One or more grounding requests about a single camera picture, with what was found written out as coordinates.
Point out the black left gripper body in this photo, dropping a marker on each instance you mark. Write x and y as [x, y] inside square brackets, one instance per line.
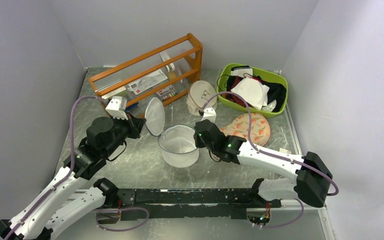
[124, 128]

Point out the white mesh laundry bag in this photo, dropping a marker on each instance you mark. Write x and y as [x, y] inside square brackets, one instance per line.
[176, 142]

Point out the white bra pad insert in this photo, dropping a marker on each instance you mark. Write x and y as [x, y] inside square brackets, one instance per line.
[253, 92]

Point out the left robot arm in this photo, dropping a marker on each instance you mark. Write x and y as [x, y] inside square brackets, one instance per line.
[47, 215]

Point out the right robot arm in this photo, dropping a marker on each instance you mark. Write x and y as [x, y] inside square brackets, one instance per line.
[303, 177]

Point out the cream round laundry bag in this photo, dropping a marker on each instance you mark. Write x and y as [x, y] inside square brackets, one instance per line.
[199, 93]

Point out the clear plastic package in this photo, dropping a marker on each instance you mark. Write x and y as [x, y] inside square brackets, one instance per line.
[146, 82]

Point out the green box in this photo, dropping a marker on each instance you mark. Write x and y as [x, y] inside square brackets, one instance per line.
[114, 92]

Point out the colourful marker pack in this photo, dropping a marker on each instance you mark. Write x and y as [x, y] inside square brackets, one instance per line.
[167, 93]

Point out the orange wooden rack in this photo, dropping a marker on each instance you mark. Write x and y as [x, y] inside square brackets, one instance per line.
[186, 54]

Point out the white clip on rack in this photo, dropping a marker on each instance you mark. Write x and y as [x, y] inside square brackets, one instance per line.
[170, 67]

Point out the white folded garment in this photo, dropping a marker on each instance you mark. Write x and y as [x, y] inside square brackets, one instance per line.
[242, 71]

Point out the green plastic basin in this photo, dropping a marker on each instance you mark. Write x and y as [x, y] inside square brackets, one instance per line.
[264, 74]

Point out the black clothing pile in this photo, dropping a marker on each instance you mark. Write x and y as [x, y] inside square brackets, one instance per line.
[276, 95]

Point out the small white card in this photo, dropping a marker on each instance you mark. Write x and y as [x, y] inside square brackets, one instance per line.
[285, 151]

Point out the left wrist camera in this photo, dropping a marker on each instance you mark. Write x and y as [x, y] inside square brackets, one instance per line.
[116, 107]

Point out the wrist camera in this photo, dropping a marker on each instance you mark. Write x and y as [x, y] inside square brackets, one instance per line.
[209, 113]
[116, 107]

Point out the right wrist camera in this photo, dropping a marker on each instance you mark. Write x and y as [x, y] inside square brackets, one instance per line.
[209, 113]

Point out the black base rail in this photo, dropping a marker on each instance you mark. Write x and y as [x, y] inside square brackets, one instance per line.
[186, 203]

